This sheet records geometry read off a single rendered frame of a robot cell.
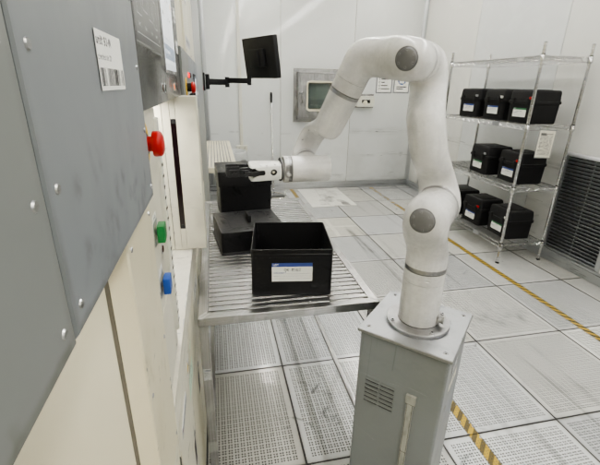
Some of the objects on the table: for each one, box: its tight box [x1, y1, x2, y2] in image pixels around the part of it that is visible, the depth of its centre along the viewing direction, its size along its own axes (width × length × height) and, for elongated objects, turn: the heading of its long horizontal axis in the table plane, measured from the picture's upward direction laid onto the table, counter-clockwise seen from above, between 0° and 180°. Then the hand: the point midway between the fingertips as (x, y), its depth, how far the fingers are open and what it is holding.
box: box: [214, 161, 272, 212], centre depth 220 cm, size 29×29×25 cm
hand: (232, 170), depth 121 cm, fingers open, 4 cm apart
